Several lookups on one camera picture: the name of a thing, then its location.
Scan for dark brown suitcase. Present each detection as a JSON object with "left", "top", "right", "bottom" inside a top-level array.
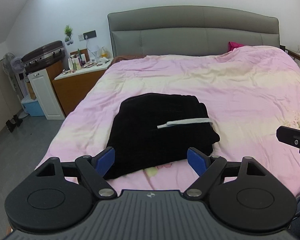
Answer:
[{"left": 21, "top": 41, "right": 65, "bottom": 74}]

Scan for wooden left nightstand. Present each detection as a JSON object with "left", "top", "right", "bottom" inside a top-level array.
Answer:
[{"left": 52, "top": 60, "right": 111, "bottom": 116}]

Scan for white narrow cabinet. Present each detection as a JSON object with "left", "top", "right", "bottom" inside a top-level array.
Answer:
[{"left": 28, "top": 69, "right": 64, "bottom": 120}]

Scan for magenta pillow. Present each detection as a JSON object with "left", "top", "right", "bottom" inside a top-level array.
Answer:
[{"left": 228, "top": 42, "right": 244, "bottom": 52}]

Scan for small potted plant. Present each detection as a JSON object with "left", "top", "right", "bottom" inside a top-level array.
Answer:
[{"left": 64, "top": 25, "right": 73, "bottom": 46}]

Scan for grey padded headboard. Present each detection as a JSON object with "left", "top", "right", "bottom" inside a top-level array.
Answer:
[{"left": 108, "top": 5, "right": 280, "bottom": 56}]

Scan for pink floral duvet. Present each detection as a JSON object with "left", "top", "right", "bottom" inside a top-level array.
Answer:
[{"left": 45, "top": 46, "right": 300, "bottom": 196}]

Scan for blue storage box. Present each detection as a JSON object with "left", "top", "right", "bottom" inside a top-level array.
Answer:
[{"left": 21, "top": 95, "right": 45, "bottom": 117}]

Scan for white standing fan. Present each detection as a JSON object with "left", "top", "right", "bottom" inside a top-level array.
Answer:
[{"left": 2, "top": 53, "right": 29, "bottom": 119}]

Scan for black pants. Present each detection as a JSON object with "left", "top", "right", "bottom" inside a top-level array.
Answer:
[{"left": 104, "top": 93, "right": 220, "bottom": 180}]

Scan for black wall switch panel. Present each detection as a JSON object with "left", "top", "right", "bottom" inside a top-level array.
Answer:
[{"left": 83, "top": 30, "right": 97, "bottom": 40}]

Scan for black shoes pair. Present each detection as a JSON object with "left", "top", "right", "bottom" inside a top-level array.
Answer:
[{"left": 6, "top": 115, "right": 23, "bottom": 133}]

